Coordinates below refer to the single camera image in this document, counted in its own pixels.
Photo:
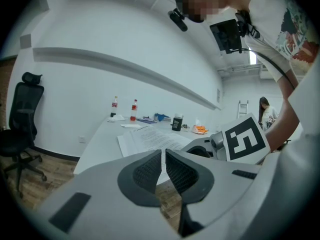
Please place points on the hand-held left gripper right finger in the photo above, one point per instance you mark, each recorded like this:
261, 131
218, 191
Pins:
225, 184

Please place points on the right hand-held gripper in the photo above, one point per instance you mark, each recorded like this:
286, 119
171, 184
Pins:
246, 141

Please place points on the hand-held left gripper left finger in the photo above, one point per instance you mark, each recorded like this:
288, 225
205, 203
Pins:
100, 204

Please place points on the white paperback book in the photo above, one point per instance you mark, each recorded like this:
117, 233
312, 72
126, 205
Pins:
152, 139

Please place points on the person's right forearm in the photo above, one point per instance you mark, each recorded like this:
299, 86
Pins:
285, 124

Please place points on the orange tissue packet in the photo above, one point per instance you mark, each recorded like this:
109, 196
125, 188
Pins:
200, 129

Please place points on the black jar white lid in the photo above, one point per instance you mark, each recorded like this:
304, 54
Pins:
177, 124

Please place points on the blue cloth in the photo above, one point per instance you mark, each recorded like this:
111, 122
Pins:
162, 117

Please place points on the white ladder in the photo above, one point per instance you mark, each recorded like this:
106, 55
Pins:
243, 109

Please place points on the blue booklet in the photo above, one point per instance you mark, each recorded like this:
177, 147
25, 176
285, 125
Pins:
147, 121

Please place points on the purple white wipes packet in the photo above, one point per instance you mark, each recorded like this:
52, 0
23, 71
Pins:
148, 118

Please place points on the white table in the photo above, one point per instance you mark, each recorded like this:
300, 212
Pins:
105, 144

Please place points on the folded white paper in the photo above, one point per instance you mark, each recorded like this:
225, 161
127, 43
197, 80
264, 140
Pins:
130, 126

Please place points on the clear bottle red drink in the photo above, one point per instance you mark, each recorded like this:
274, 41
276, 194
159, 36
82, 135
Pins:
134, 111

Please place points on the white paper napkin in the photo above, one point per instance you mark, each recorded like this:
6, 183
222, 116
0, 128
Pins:
120, 117

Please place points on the crumpled white tissue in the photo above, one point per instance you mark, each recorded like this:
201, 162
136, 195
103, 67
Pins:
111, 120

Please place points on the clear bottle dark drink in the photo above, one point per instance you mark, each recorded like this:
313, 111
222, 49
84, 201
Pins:
114, 107

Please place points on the black chest-mounted screen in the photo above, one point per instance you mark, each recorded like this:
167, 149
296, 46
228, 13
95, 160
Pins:
226, 36

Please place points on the black office chair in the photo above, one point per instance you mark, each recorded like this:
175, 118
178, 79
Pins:
22, 109

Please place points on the person's white printed t-shirt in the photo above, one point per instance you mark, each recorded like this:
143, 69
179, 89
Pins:
280, 21

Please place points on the white wall socket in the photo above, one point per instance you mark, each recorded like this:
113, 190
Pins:
82, 139

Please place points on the black head-mounted camera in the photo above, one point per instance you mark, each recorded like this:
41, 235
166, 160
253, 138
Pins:
178, 20

